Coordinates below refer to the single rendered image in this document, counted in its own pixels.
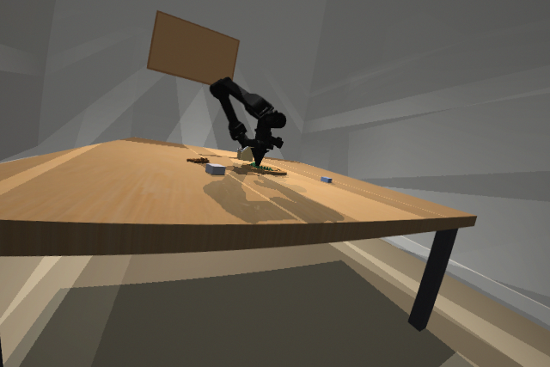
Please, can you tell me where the white cube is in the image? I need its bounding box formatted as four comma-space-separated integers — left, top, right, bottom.
205, 163, 226, 174

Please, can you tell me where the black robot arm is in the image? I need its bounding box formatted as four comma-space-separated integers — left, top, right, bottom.
210, 77, 286, 149

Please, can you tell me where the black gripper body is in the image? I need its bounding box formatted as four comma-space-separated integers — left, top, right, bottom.
245, 126, 273, 150

